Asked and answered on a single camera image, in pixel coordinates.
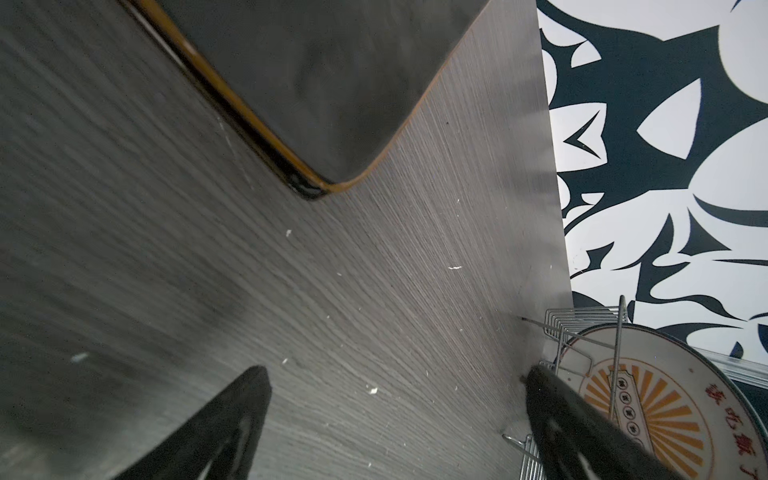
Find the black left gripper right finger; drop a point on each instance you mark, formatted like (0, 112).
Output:
(575, 441)

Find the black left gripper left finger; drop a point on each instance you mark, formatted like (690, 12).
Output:
(217, 442)

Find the black plate orange rim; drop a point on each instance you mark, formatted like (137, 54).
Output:
(318, 89)

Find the round white plate green rim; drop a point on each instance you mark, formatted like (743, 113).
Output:
(675, 403)

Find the wire metal dish rack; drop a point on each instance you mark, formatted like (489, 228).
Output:
(567, 325)

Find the aluminium cage frame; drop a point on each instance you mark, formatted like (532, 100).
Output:
(743, 371)

